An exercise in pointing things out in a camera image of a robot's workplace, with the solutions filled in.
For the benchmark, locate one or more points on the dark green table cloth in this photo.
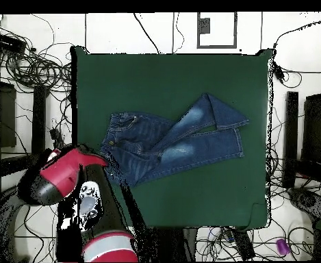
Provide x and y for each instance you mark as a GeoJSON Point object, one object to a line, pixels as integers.
{"type": "Point", "coordinates": [204, 197]}

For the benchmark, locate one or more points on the black power strip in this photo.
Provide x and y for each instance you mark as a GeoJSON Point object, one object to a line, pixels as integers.
{"type": "Point", "coordinates": [243, 245]}
{"type": "Point", "coordinates": [56, 135]}

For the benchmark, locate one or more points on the purple object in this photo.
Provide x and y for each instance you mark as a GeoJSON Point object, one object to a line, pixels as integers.
{"type": "Point", "coordinates": [282, 246]}

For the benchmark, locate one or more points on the black power adapter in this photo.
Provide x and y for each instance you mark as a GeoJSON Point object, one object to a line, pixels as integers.
{"type": "Point", "coordinates": [278, 73]}

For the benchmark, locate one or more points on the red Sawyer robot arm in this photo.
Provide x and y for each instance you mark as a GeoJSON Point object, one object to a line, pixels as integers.
{"type": "Point", "coordinates": [64, 172]}

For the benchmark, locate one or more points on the black box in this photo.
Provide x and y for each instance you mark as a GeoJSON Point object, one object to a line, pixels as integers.
{"type": "Point", "coordinates": [6, 42]}

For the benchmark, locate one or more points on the black table frame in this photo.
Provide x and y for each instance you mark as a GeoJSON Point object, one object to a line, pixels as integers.
{"type": "Point", "coordinates": [291, 123]}
{"type": "Point", "coordinates": [38, 115]}

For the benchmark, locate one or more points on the blue denim jeans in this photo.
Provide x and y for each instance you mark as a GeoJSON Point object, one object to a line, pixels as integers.
{"type": "Point", "coordinates": [176, 142]}

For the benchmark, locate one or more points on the grey rectangular floor frame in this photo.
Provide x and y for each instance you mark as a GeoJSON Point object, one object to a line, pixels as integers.
{"type": "Point", "coordinates": [204, 26]}

